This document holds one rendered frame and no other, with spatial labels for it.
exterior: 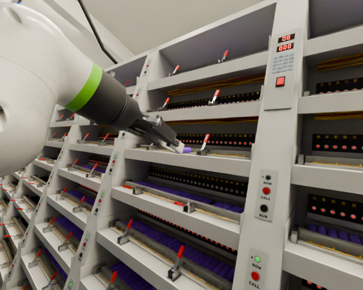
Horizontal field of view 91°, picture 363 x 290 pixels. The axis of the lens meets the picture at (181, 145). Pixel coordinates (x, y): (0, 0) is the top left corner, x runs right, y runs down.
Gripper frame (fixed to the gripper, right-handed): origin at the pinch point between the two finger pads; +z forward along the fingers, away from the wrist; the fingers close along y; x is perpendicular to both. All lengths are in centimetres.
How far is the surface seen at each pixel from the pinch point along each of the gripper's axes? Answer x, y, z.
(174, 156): -0.6, 9.4, 13.6
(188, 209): 16.4, -0.8, 14.3
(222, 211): 14.5, -10.2, 18.2
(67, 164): 7, 111, 19
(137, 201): 18.3, 23.1, 14.7
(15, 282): 84, 116, 21
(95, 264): 49, 44, 21
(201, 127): -22.7, 12.6, 32.5
